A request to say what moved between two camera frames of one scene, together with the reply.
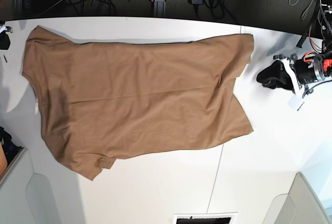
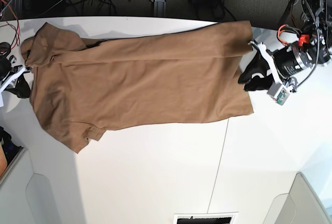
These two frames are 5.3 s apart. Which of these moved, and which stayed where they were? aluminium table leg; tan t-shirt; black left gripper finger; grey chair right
Moved: black left gripper finger; tan t-shirt
Stayed: aluminium table leg; grey chair right
